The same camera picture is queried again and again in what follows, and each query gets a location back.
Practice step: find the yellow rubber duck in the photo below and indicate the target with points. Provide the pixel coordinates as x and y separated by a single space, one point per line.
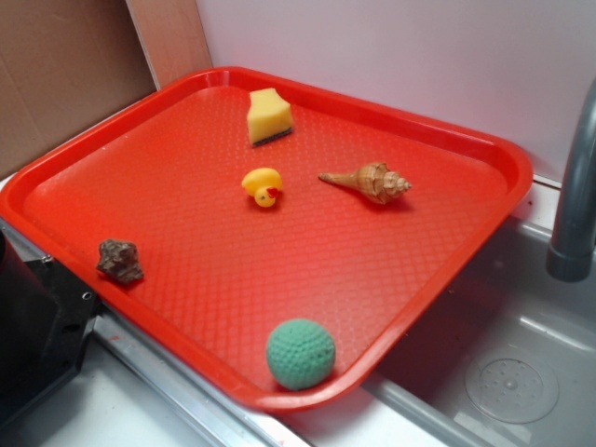
264 185

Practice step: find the grey metal faucet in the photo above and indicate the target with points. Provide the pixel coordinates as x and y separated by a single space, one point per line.
572 242

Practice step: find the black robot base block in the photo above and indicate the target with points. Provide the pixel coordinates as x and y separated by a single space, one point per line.
46 318

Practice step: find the grey toy sink basin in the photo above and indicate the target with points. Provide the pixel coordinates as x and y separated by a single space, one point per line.
502 303

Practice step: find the yellow sponge with dark pad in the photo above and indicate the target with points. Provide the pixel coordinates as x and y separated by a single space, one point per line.
269 116

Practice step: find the brown rough rock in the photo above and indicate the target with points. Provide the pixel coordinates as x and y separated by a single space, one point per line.
119 261

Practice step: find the brown cardboard panel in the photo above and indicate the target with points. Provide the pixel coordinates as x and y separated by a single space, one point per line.
67 65

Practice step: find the round sink drain cover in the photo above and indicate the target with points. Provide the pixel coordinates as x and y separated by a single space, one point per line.
510 390

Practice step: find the brown spiral seashell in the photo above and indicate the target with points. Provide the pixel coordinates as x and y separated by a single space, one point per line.
375 181

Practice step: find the red plastic tray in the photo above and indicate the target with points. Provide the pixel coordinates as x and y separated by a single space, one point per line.
220 272

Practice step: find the green crocheted ball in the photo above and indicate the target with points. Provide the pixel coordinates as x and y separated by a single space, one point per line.
300 353

